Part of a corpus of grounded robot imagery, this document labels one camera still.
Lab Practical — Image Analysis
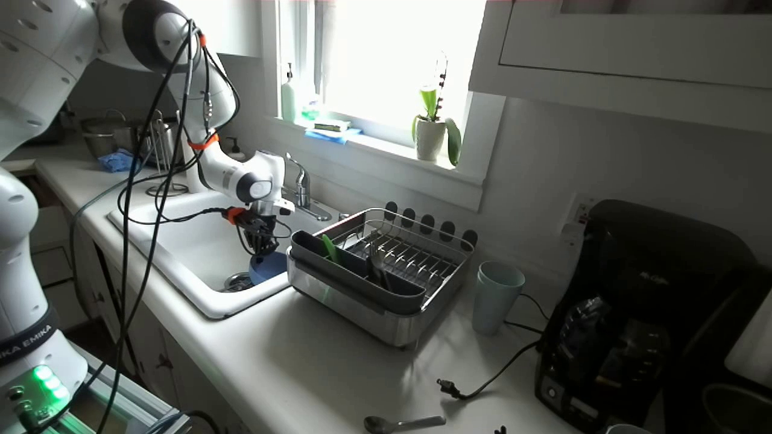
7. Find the blue bowl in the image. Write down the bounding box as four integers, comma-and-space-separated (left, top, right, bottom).
248, 251, 290, 286

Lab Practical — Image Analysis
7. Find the white sink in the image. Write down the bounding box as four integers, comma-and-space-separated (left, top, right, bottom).
107, 189, 342, 320

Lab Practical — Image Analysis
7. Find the black fork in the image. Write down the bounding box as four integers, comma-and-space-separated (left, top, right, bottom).
367, 240, 394, 291

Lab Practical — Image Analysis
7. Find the steel dish drying rack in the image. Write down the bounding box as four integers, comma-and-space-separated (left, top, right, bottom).
286, 201, 479, 349

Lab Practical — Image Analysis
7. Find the metal spoon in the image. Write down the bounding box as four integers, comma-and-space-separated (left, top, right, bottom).
363, 414, 448, 434

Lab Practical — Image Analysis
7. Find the dark bowl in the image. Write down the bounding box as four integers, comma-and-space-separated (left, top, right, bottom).
701, 382, 772, 434

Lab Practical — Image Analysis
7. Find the chrome tap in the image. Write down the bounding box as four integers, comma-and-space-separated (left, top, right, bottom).
282, 152, 333, 222

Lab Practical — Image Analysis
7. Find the green utensil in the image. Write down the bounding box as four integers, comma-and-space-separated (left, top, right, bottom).
320, 234, 342, 265

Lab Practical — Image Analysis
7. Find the stack of sponges and cloth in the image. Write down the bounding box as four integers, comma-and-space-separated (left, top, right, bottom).
303, 118, 364, 146

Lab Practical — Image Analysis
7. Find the white soap bottle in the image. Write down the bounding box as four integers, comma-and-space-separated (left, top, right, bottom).
280, 63, 299, 124

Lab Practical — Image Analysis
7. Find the blue cloth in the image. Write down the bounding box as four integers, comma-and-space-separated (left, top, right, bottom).
98, 148, 142, 174

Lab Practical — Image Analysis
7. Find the white base cabinet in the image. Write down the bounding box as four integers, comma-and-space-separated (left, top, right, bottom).
24, 174, 254, 434

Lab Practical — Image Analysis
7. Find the row of metal pots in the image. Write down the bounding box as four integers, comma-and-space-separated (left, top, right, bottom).
80, 109, 183, 160

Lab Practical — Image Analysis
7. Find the potted plant in white pot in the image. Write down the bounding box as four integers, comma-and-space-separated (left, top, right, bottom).
411, 53, 464, 168

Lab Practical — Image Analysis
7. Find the window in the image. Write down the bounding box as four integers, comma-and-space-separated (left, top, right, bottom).
261, 0, 508, 213

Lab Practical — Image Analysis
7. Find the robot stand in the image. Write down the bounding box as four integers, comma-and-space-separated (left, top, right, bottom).
36, 341, 195, 434

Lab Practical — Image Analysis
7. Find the stack of light blue cups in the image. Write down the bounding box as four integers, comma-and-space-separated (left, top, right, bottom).
471, 260, 526, 337

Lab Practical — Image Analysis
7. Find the black coffee maker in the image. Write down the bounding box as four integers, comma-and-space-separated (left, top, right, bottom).
534, 199, 772, 434

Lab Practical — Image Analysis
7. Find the white appliance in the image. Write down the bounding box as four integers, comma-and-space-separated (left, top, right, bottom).
723, 288, 772, 388

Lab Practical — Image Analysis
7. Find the wire paper towel holder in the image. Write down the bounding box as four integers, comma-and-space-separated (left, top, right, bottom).
145, 110, 190, 198

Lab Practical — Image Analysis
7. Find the black cable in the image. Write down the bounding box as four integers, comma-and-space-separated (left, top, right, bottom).
437, 293, 551, 401

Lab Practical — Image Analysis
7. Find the wall socket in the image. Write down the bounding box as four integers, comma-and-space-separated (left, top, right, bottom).
560, 192, 599, 249

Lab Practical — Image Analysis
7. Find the white wall cabinet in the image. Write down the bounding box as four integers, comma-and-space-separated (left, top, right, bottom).
469, 0, 772, 135

